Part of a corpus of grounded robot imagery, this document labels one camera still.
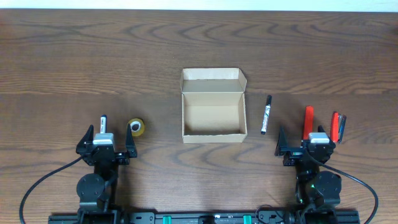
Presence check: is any right black cable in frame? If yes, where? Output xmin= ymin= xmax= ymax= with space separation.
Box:
xmin=306 ymin=149 xmax=379 ymax=224

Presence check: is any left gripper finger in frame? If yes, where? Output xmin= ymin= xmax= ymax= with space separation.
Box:
xmin=76 ymin=124 xmax=94 ymax=152
xmin=125 ymin=124 xmax=137 ymax=157

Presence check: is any black cable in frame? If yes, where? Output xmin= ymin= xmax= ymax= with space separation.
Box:
xmin=19 ymin=155 xmax=85 ymax=224
xmin=306 ymin=149 xmax=379 ymax=224

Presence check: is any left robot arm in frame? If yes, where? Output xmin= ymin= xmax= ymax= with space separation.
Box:
xmin=76 ymin=125 xmax=137 ymax=224

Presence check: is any left black cable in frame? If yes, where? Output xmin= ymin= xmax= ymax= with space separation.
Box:
xmin=19 ymin=155 xmax=85 ymax=224

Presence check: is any black whiteboard marker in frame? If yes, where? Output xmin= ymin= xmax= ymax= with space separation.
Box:
xmin=261 ymin=95 xmax=272 ymax=135

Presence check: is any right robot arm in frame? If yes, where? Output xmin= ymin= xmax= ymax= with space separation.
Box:
xmin=275 ymin=126 xmax=341 ymax=223

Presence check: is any red utility knife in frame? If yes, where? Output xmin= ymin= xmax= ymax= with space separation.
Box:
xmin=302 ymin=105 xmax=314 ymax=140

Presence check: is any yellow tape roll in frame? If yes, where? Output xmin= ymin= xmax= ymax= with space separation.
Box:
xmin=127 ymin=118 xmax=145 ymax=137

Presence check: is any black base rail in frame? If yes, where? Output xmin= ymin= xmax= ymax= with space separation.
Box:
xmin=48 ymin=210 xmax=360 ymax=224

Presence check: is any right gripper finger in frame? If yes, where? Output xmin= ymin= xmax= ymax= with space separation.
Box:
xmin=317 ymin=126 xmax=335 ymax=145
xmin=275 ymin=126 xmax=288 ymax=156

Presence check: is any blue capped white marker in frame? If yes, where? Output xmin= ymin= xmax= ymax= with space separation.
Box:
xmin=99 ymin=114 xmax=107 ymax=134

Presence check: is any open cardboard box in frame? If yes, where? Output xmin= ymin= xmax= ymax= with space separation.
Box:
xmin=180 ymin=68 xmax=248 ymax=144

